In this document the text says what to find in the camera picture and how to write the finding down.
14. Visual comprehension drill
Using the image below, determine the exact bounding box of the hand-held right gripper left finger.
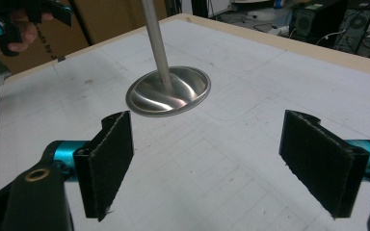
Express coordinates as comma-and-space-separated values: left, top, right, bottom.
72, 110, 135, 222

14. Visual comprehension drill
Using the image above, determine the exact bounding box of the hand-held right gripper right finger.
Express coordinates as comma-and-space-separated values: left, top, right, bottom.
278, 109, 370, 219

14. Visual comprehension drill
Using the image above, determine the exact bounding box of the printed cardboard box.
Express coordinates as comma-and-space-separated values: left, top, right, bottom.
0, 8, 91, 75

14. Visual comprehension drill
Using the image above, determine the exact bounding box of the plain cardboard box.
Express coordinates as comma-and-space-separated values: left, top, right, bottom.
71, 0, 169, 46

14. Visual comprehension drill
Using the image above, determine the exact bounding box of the metal stand with round base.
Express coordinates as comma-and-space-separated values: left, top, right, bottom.
125, 0, 212, 118

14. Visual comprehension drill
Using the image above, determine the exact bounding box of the black computer tower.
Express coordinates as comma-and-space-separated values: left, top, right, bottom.
336, 6, 370, 55
289, 3, 349, 43

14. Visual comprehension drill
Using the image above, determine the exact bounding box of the white round object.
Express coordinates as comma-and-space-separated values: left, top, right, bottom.
246, 8, 278, 22

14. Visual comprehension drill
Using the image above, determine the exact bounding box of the white cable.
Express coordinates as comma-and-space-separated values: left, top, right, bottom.
315, 29, 349, 46

